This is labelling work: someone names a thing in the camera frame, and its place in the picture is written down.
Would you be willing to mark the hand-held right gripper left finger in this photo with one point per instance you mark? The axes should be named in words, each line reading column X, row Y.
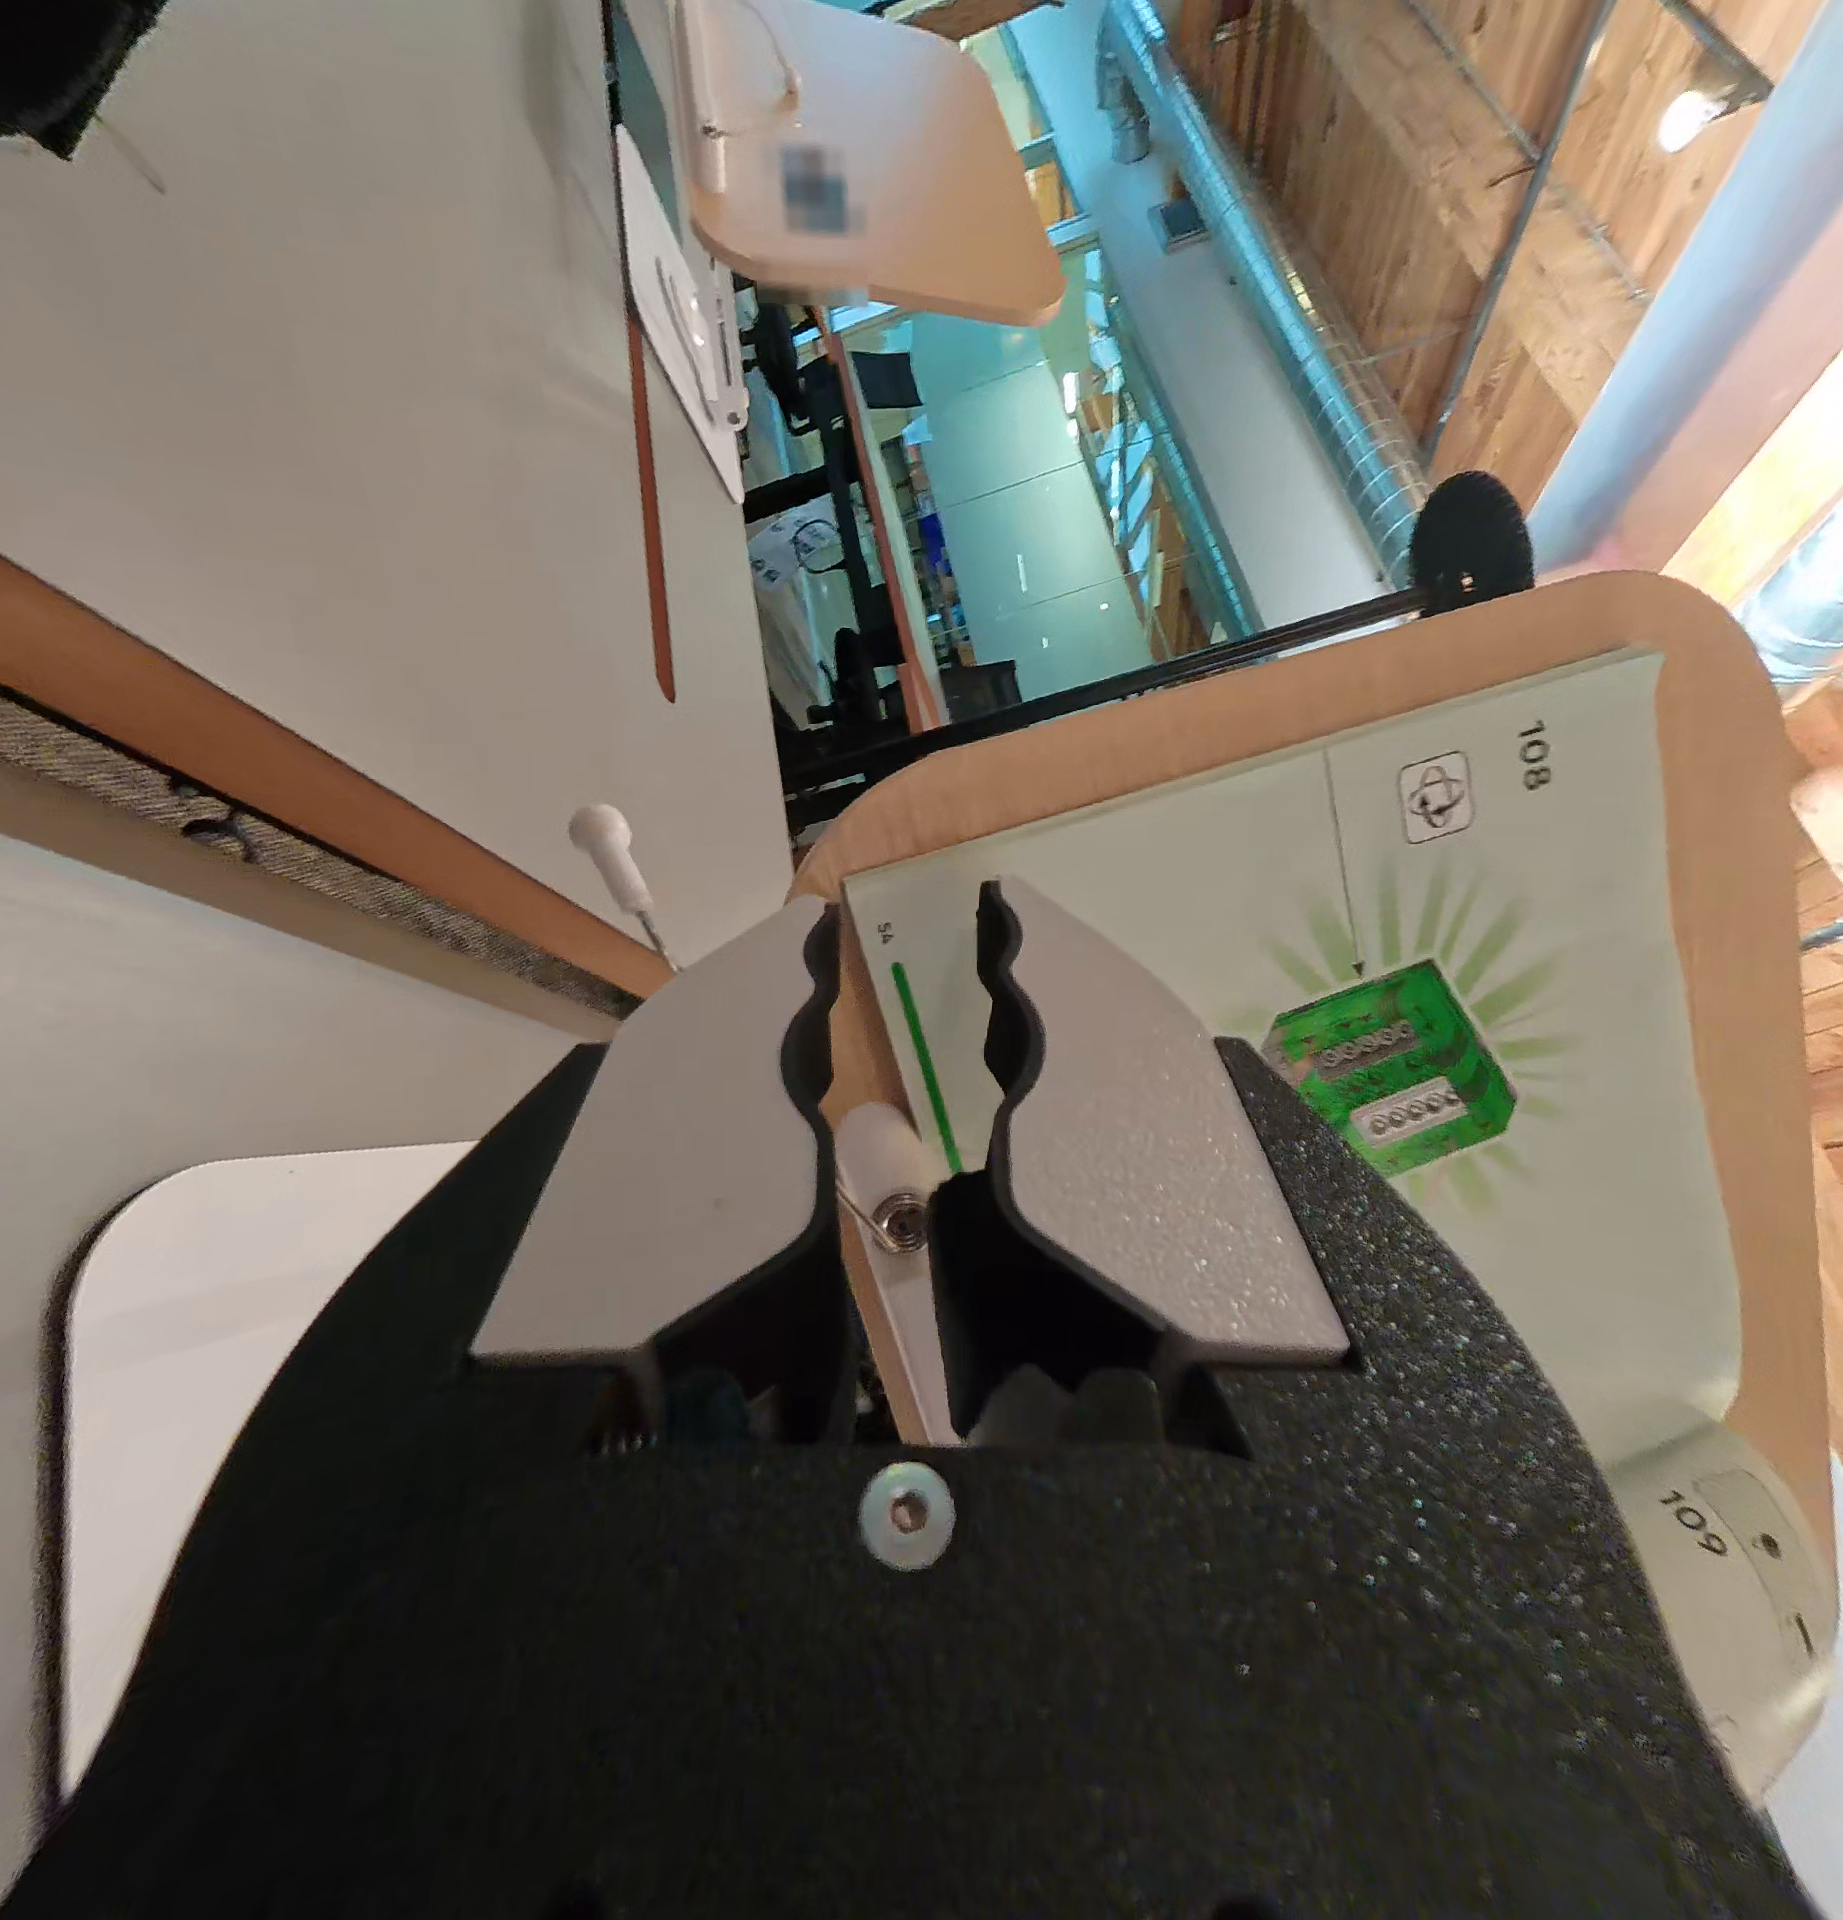
column 668, row 1200

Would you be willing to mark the black hook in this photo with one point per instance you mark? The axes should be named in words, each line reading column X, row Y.
column 223, row 818

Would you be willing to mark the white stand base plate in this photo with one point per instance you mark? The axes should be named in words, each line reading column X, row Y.
column 668, row 271
column 233, row 1320

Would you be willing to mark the toy brick instruction booklet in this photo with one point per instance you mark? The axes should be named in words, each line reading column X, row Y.
column 1613, row 1276

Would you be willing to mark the black pole stand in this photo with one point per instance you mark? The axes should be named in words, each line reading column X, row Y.
column 1477, row 532

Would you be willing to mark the ceiling spot lamp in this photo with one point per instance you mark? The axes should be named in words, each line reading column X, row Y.
column 1694, row 117

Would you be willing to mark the grey desk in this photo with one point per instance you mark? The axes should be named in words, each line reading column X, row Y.
column 142, row 1020

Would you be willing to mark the grey felt divider strip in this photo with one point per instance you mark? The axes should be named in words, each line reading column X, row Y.
column 113, row 751

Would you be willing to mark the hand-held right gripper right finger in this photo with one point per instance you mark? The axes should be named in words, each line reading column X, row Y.
column 1163, row 1200

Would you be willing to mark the white book stand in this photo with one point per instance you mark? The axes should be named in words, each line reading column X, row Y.
column 892, row 1171

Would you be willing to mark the silver ventilation duct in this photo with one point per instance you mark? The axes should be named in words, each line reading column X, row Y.
column 1282, row 301
column 1815, row 616

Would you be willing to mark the wood-edged pale desk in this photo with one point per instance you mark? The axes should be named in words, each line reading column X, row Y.
column 337, row 376

